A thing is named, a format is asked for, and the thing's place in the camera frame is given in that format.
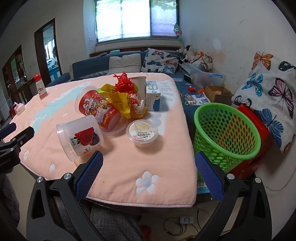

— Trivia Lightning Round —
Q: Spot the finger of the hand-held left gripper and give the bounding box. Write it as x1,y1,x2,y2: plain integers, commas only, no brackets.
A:
0,123,17,140
10,126,35,149

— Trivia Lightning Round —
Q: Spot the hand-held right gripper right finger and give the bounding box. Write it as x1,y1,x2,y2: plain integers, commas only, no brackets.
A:
195,151,272,241

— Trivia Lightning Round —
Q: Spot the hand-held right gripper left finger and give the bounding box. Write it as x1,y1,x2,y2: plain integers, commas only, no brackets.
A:
26,151,104,241

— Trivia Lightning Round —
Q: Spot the green plastic mesh basket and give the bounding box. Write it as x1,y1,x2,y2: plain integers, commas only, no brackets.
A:
193,103,262,182

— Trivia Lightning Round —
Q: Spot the clear strawberry print cup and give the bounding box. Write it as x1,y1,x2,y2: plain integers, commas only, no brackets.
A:
56,115,104,162

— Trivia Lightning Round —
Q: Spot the red noodle cup clear lid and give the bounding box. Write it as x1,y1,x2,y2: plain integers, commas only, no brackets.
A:
97,105,129,135

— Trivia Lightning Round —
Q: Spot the clear pudding cup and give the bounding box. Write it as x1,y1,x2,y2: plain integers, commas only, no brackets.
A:
125,120,159,147

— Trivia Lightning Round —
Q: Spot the red cartoon noodle cup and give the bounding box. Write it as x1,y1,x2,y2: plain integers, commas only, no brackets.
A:
75,86,114,117

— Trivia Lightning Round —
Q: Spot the yellow plastic wrapper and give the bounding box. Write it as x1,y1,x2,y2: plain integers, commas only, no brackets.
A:
100,83,139,119

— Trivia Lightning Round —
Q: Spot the red white tissue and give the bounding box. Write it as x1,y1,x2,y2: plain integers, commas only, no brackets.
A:
128,93,146,112

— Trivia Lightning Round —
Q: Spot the red net bag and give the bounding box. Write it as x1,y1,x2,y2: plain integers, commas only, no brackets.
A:
113,72,136,94

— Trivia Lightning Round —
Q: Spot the pink tissue box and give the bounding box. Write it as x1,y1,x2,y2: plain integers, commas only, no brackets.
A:
14,102,25,116

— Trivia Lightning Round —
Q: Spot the white fridge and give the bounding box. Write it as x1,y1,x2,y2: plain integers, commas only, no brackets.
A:
0,83,10,121

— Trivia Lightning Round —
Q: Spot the person's plaid trouser leg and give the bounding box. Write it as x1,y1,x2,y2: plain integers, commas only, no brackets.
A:
57,199,144,241

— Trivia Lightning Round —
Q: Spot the white bottle red cap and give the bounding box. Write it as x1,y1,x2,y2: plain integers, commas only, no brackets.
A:
34,74,48,100

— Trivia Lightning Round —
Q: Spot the dark wooden cabinet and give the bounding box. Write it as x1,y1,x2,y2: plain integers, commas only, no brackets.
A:
2,45,29,93

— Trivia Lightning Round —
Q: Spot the red plastic stool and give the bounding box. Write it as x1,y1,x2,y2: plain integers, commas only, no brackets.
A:
228,104,274,180

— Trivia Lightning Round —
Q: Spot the blue white picture booklet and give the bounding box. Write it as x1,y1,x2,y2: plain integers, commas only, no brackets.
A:
185,92,211,106

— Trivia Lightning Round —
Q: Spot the brown cardboard box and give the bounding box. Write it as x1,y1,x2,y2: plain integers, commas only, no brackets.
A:
205,85,234,106

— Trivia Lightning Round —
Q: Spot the wooden doorway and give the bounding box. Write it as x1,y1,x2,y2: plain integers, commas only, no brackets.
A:
34,18,62,88

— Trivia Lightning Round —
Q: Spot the blue white milk carton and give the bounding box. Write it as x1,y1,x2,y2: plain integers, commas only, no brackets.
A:
145,80,162,112

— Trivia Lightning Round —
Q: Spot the blue sofa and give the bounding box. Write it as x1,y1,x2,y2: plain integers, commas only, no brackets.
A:
59,50,232,107

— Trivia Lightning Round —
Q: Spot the clear plastic storage box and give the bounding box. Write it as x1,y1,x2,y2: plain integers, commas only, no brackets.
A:
190,64,226,88

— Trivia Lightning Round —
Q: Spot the white butterfly print blanket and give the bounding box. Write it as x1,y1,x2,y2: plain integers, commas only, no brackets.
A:
233,51,296,154

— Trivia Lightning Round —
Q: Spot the beige paper cup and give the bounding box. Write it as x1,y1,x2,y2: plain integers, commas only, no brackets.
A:
131,76,147,102

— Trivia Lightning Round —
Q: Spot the printed cloth bag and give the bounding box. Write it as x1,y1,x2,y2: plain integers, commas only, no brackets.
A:
196,53,214,70

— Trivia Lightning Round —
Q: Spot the beige pillow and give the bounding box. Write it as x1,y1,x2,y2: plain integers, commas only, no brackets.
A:
107,54,142,75

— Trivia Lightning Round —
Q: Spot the pink plush toy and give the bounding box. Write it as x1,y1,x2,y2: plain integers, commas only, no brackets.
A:
184,52,197,63

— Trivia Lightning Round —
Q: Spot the butterfly print pillow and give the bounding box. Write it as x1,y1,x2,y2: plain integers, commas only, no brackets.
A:
141,48,181,75

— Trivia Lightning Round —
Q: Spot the black white plush toy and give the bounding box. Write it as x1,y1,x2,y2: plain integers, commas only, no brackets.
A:
177,45,194,58

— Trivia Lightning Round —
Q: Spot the colourful pinwheel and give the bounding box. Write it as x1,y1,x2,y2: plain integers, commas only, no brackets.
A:
173,23,186,48

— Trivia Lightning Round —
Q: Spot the window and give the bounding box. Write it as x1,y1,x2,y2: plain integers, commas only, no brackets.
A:
94,0,180,44

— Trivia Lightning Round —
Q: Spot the black floor cable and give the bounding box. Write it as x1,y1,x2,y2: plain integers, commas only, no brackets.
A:
163,217,186,235

